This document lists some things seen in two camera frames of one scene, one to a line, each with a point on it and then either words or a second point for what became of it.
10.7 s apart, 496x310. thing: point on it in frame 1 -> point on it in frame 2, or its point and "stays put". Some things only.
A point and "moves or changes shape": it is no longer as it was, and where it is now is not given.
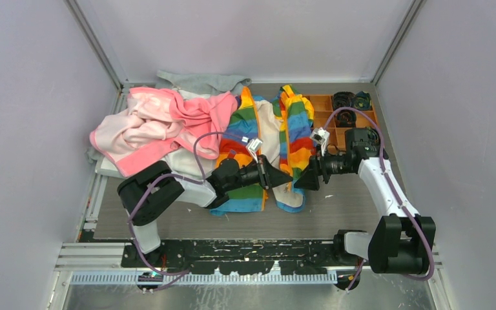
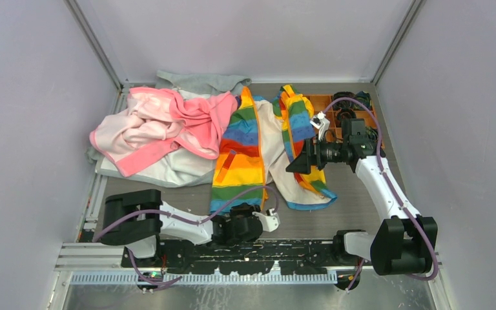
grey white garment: (183, 161) stays put
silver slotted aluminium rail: (170, 279) stays put
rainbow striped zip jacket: (280, 130) moves or changes shape
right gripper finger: (309, 179) -> (309, 156)
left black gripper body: (256, 174) -> (237, 214)
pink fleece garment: (155, 119) stays put
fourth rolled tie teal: (363, 101) stays put
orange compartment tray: (325, 117) stays put
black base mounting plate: (239, 257) stays put
